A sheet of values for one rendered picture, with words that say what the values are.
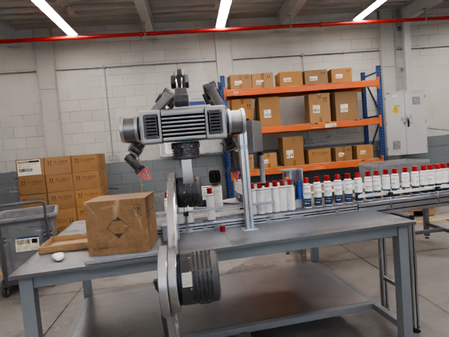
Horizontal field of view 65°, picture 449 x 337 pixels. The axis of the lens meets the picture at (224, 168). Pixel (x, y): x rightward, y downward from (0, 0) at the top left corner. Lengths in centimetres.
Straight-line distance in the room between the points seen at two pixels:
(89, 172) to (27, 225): 158
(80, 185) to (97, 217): 364
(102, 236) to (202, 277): 77
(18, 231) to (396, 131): 628
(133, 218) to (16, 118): 577
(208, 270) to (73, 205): 442
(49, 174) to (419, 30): 718
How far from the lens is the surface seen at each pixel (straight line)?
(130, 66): 695
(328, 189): 245
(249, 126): 210
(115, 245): 185
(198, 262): 124
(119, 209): 181
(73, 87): 711
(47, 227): 411
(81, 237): 243
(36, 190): 562
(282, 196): 233
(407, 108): 756
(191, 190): 164
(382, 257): 296
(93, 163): 543
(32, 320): 201
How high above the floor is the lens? 133
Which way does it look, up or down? 3 degrees down
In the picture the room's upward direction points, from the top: 5 degrees counter-clockwise
